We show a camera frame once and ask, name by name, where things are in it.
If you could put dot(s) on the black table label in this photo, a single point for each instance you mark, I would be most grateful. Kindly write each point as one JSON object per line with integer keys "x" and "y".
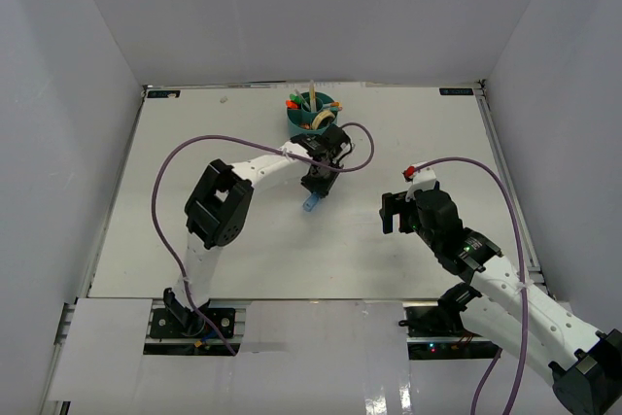
{"x": 163, "y": 94}
{"x": 455, "y": 91}

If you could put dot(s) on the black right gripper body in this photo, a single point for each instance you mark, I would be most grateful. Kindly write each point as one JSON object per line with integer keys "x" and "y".
{"x": 409, "y": 221}

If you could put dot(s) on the pink pen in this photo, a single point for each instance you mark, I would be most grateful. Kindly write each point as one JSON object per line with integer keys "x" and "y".
{"x": 312, "y": 97}

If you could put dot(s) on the left black table label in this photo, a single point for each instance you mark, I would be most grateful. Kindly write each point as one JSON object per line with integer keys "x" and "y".
{"x": 163, "y": 94}

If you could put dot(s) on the right black table label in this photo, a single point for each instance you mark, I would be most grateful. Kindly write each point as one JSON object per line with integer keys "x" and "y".
{"x": 455, "y": 91}

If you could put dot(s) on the teal round organizer container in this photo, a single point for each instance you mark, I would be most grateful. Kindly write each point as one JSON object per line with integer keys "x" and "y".
{"x": 296, "y": 117}

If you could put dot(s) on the orange cap black highlighter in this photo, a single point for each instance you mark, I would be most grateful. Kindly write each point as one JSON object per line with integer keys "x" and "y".
{"x": 293, "y": 104}

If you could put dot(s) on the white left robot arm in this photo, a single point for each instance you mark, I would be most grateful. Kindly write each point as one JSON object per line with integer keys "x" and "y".
{"x": 218, "y": 206}

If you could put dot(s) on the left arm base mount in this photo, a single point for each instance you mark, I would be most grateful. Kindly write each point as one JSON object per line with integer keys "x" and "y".
{"x": 174, "y": 320}

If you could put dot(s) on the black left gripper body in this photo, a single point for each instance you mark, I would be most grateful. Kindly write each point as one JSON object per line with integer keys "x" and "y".
{"x": 320, "y": 178}

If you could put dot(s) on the green cap black highlighter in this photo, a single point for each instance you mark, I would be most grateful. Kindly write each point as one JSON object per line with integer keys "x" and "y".
{"x": 296, "y": 98}

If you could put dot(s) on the blue correction tape dispenser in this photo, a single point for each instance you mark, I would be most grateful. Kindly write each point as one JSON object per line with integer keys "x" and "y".
{"x": 311, "y": 202}

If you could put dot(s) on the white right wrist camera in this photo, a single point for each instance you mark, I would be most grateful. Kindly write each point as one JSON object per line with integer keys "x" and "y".
{"x": 419, "y": 179}

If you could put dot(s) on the beige masking tape roll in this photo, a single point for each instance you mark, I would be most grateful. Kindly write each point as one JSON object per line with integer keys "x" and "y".
{"x": 321, "y": 118}

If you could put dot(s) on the grey mechanical pencil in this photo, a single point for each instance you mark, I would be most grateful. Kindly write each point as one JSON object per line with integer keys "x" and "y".
{"x": 304, "y": 103}

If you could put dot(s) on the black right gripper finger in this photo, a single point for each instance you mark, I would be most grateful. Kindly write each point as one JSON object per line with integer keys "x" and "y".
{"x": 387, "y": 219}
{"x": 392, "y": 203}

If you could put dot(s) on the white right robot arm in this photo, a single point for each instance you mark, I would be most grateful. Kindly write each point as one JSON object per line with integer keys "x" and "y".
{"x": 580, "y": 362}

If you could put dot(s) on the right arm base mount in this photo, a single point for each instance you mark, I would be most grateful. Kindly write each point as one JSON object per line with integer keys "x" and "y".
{"x": 435, "y": 332}

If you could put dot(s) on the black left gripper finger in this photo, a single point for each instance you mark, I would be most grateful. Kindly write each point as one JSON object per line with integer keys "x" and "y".
{"x": 327, "y": 183}
{"x": 310, "y": 183}

